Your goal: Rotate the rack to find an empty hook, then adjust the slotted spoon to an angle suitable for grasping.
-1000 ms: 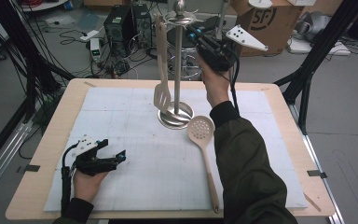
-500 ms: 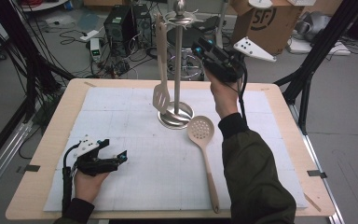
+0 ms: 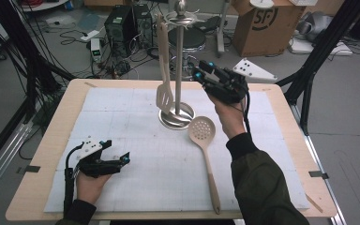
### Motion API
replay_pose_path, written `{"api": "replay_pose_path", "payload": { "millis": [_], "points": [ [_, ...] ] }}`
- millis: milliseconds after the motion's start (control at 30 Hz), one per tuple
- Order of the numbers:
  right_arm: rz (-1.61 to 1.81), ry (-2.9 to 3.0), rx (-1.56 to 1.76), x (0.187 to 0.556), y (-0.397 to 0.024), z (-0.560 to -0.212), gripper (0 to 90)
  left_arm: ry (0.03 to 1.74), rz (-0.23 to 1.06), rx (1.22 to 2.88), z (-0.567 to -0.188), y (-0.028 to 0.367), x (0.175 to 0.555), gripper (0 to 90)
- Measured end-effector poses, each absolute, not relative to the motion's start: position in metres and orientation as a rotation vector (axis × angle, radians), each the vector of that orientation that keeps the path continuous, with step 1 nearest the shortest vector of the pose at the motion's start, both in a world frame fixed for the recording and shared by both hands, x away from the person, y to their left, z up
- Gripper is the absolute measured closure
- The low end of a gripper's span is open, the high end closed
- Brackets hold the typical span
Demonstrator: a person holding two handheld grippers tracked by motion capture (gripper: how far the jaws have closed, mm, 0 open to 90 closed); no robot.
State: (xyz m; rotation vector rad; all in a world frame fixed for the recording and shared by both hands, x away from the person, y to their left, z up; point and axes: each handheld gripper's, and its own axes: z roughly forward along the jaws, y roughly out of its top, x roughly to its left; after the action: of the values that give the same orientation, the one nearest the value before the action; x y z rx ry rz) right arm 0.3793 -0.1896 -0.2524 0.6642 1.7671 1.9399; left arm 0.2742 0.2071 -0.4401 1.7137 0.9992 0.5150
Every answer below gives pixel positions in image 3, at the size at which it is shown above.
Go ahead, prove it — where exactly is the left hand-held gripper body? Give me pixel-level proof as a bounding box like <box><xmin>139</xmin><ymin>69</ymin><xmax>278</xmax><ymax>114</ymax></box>
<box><xmin>74</xmin><ymin>136</ymin><xmax>124</xmax><ymax>179</ymax></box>

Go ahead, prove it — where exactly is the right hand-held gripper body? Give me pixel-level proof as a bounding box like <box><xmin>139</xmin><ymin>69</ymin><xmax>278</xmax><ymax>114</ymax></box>
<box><xmin>202</xmin><ymin>57</ymin><xmax>278</xmax><ymax>105</ymax></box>

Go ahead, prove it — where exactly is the metal utensil stand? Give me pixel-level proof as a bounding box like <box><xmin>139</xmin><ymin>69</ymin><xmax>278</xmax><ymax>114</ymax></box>
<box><xmin>158</xmin><ymin>0</ymin><xmax>198</xmax><ymax>130</ymax></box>

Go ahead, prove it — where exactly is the beige slotted spatula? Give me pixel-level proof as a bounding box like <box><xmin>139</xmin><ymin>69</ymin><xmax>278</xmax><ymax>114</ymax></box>
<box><xmin>156</xmin><ymin>22</ymin><xmax>174</xmax><ymax>115</ymax></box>

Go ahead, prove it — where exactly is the beige perforated skimmer spoon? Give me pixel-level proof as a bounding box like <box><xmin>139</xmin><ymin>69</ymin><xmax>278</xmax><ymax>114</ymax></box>
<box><xmin>187</xmin><ymin>115</ymin><xmax>222</xmax><ymax>216</ymax></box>

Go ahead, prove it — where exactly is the beige solid spatula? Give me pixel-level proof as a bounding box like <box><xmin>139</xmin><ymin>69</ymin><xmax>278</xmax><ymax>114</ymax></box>
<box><xmin>155</xmin><ymin>12</ymin><xmax>170</xmax><ymax>92</ymax></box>

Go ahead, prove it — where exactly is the person's left hand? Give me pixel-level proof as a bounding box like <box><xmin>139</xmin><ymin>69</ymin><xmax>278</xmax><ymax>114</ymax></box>
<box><xmin>75</xmin><ymin>172</ymin><xmax>113</xmax><ymax>206</ymax></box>

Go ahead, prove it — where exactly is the person's right hand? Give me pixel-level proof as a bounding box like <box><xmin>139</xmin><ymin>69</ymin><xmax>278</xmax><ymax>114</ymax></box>
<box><xmin>207</xmin><ymin>93</ymin><xmax>247</xmax><ymax>141</ymax></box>

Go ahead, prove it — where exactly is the black round stool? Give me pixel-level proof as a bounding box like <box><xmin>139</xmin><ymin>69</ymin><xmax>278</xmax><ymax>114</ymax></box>
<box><xmin>167</xmin><ymin>27</ymin><xmax>207</xmax><ymax>83</ymax></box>

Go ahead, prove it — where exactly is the white grid mat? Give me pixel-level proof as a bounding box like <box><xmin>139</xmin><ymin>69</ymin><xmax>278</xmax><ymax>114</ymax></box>
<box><xmin>43</xmin><ymin>86</ymin><xmax>310</xmax><ymax>214</ymax></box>

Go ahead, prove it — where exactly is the white metal stand pole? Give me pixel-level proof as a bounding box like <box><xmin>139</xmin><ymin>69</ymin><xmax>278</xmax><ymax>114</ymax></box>
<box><xmin>216</xmin><ymin>0</ymin><xmax>233</xmax><ymax>58</ymax></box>

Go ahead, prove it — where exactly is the brown cardboard box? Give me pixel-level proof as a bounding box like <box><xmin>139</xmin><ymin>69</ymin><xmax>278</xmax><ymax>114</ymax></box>
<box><xmin>232</xmin><ymin>0</ymin><xmax>308</xmax><ymax>58</ymax></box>

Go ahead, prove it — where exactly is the black tape strip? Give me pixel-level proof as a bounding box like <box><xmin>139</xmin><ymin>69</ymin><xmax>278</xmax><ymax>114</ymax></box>
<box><xmin>308</xmin><ymin>170</ymin><xmax>330</xmax><ymax>180</ymax></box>
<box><xmin>16</xmin><ymin>164</ymin><xmax>41</xmax><ymax>175</ymax></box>

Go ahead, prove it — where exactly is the slim black computer tower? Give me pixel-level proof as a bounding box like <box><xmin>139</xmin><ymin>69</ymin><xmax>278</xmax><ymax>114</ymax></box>
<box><xmin>133</xmin><ymin>3</ymin><xmax>154</xmax><ymax>50</ymax></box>

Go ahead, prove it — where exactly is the white round disc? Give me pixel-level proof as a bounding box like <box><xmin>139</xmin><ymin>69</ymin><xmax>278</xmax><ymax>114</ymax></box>
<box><xmin>249</xmin><ymin>0</ymin><xmax>276</xmax><ymax>9</ymax></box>

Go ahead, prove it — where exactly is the white flat board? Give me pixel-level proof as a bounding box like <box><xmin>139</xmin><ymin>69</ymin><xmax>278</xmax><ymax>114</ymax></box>
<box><xmin>289</xmin><ymin>37</ymin><xmax>354</xmax><ymax>57</ymax></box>

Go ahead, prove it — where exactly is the large black computer tower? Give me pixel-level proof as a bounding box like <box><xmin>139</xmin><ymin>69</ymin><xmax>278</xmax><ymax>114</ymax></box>
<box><xmin>103</xmin><ymin>5</ymin><xmax>138</xmax><ymax>58</ymax></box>

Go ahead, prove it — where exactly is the white device with green display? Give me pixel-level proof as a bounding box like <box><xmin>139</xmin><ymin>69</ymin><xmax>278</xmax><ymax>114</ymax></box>
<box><xmin>90</xmin><ymin>37</ymin><xmax>103</xmax><ymax>64</ymax></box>

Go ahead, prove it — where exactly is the grey bag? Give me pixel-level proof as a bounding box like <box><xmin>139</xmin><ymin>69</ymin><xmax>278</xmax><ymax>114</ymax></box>
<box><xmin>295</xmin><ymin>11</ymin><xmax>336</xmax><ymax>43</ymax></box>

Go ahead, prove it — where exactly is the white power strip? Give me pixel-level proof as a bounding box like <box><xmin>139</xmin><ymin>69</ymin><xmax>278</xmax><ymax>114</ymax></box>
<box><xmin>80</xmin><ymin>29</ymin><xmax>101</xmax><ymax>43</ymax></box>

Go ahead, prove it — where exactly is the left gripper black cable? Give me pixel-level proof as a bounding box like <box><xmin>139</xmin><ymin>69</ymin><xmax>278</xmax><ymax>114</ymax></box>
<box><xmin>63</xmin><ymin>142</ymin><xmax>85</xmax><ymax>217</ymax></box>

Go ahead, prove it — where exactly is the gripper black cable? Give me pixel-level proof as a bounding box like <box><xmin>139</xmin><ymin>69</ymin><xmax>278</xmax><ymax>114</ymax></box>
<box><xmin>63</xmin><ymin>142</ymin><xmax>85</xmax><ymax>217</ymax></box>
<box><xmin>242</xmin><ymin>88</ymin><xmax>253</xmax><ymax>135</ymax></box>

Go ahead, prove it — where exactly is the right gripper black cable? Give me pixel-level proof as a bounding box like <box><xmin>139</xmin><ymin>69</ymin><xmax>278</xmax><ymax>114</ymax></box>
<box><xmin>242</xmin><ymin>88</ymin><xmax>253</xmax><ymax>135</ymax></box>

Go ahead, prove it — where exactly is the coil of black cable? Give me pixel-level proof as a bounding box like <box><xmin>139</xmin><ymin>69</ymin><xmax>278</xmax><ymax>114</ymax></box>
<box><xmin>145</xmin><ymin>46</ymin><xmax>162</xmax><ymax>61</ymax></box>

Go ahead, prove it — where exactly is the black frame post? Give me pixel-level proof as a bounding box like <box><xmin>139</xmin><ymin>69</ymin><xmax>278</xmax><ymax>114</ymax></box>
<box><xmin>275</xmin><ymin>0</ymin><xmax>360</xmax><ymax>136</ymax></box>

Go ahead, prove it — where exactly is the aluminium rail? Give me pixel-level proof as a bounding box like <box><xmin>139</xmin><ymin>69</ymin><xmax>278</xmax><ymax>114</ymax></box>
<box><xmin>0</xmin><ymin>120</ymin><xmax>34</xmax><ymax>205</ymax></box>
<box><xmin>289</xmin><ymin>104</ymin><xmax>348</xmax><ymax>225</ymax></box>

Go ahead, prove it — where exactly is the black frame with cables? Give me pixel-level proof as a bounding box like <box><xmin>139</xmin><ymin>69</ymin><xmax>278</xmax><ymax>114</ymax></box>
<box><xmin>0</xmin><ymin>0</ymin><xmax>76</xmax><ymax>125</ymax></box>

